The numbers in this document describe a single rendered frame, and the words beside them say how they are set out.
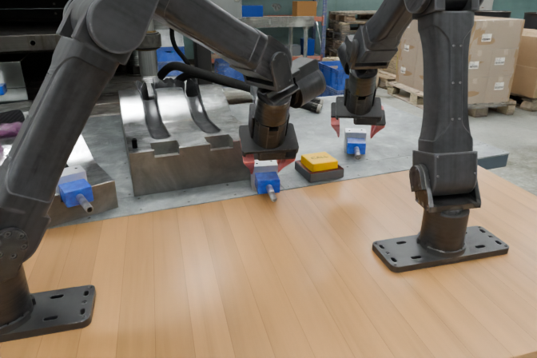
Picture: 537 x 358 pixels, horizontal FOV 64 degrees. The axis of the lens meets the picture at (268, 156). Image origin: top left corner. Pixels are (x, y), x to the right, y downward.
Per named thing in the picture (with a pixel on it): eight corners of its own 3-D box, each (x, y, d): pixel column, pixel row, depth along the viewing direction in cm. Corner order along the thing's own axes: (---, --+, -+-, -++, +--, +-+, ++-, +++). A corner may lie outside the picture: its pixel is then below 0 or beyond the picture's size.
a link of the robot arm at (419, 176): (410, 161, 63) (430, 176, 58) (463, 157, 65) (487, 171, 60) (405, 199, 66) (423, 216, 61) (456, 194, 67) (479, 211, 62)
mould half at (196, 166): (261, 177, 91) (260, 116, 86) (134, 196, 82) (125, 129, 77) (208, 117, 135) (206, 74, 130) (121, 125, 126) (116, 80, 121)
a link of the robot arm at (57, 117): (12, 247, 53) (126, 12, 54) (25, 272, 48) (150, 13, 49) (-46, 238, 48) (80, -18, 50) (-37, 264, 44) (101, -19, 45)
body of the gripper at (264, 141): (238, 132, 80) (239, 103, 74) (291, 129, 81) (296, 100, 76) (242, 159, 76) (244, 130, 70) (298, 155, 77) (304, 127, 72)
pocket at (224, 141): (235, 157, 87) (234, 141, 86) (209, 161, 85) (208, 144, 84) (228, 150, 91) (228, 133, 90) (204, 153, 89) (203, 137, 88)
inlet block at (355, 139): (368, 169, 95) (370, 146, 93) (345, 168, 96) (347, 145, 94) (363, 149, 107) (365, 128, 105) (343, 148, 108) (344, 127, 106)
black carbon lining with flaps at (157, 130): (225, 141, 92) (224, 97, 88) (148, 150, 86) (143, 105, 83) (193, 104, 122) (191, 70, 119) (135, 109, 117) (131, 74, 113)
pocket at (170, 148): (181, 165, 84) (180, 147, 82) (154, 169, 82) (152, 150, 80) (178, 157, 88) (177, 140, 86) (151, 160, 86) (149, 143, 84)
